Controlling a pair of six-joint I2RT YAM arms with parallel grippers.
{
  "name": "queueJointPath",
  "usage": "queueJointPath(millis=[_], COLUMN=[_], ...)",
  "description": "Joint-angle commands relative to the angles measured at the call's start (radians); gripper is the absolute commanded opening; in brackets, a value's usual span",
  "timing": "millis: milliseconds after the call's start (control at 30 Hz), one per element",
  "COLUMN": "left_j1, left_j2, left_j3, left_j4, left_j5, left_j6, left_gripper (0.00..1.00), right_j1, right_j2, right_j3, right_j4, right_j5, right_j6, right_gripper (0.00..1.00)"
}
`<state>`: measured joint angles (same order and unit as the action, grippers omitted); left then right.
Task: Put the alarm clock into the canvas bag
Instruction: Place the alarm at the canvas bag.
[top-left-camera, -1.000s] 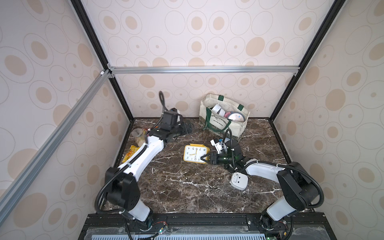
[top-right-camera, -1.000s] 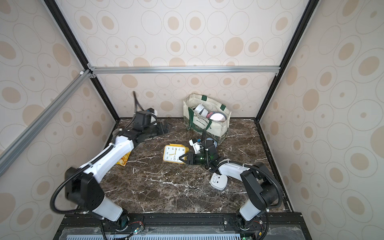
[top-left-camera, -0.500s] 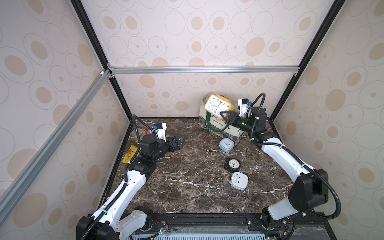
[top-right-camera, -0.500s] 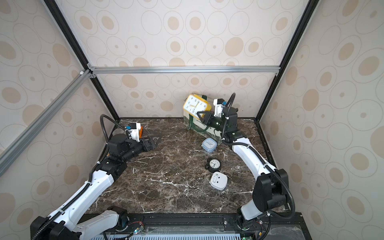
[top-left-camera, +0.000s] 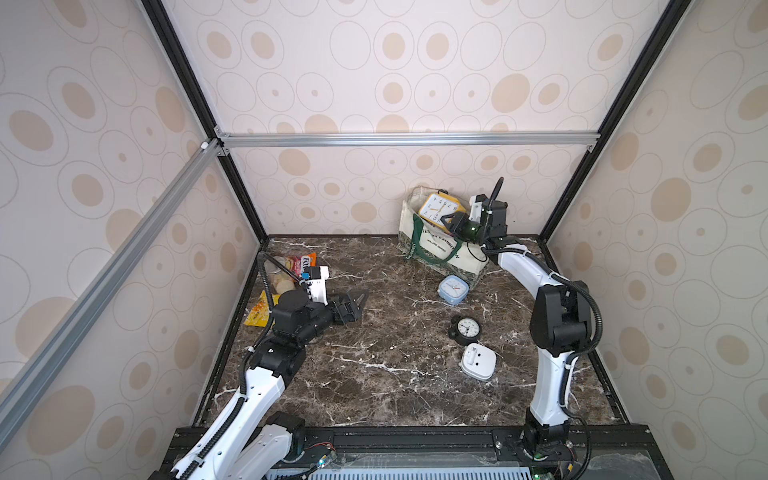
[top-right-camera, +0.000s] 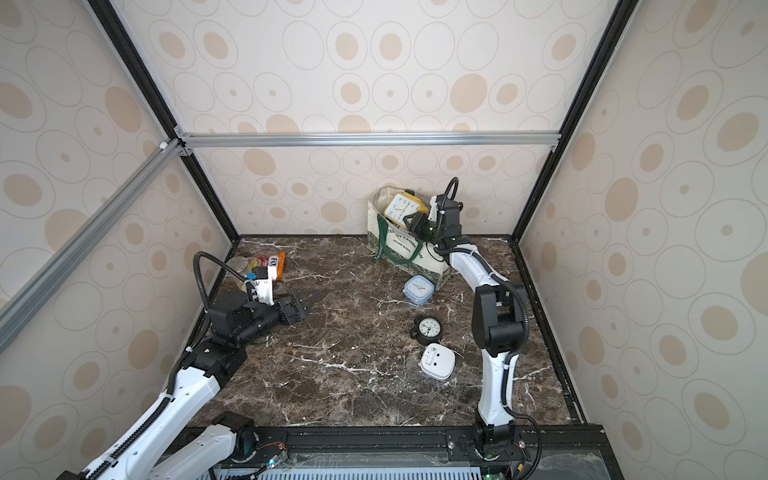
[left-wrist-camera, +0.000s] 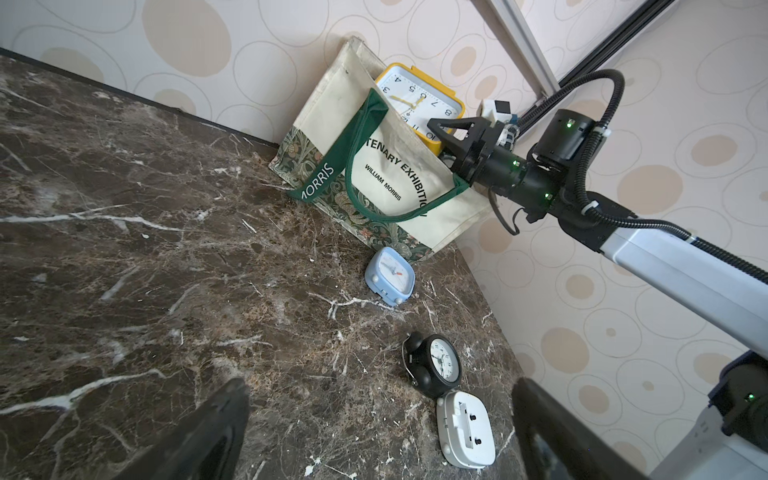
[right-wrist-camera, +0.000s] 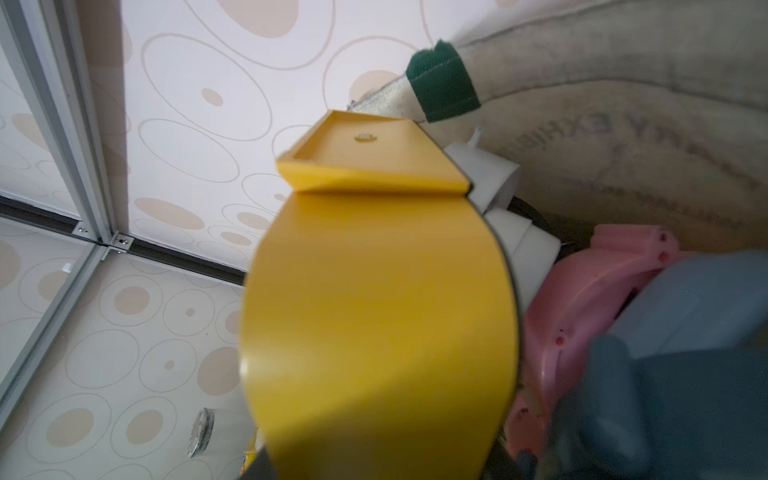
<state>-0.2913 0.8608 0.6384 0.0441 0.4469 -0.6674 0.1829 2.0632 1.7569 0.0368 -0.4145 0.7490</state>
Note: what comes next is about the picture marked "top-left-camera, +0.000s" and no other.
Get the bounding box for yellow rectangular alarm clock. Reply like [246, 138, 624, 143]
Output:
[416, 191, 466, 228]

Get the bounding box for blue square clock white face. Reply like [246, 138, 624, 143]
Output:
[437, 275, 470, 306]

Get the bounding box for small black round clock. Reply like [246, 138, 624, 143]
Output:
[448, 315, 482, 346]

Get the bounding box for white square clock face-down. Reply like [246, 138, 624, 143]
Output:
[460, 343, 497, 381]

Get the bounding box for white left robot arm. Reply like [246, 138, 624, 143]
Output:
[151, 268, 369, 479]

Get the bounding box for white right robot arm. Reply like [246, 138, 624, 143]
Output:
[438, 195, 603, 461]

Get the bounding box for yellow chips snack bag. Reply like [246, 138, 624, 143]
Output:
[243, 292, 270, 328]

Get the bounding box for canvas tote bag green handles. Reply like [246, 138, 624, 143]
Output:
[398, 185, 489, 290]

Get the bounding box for aluminium horizontal back rail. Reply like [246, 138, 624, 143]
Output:
[221, 131, 600, 148]

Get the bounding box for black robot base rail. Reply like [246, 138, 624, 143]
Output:
[260, 424, 672, 479]

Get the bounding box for black right frame post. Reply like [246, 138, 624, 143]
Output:
[539, 0, 692, 245]

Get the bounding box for black vertical frame post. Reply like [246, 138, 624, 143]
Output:
[140, 0, 269, 248]

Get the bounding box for aluminium left side rail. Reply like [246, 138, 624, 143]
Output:
[1, 138, 223, 449]

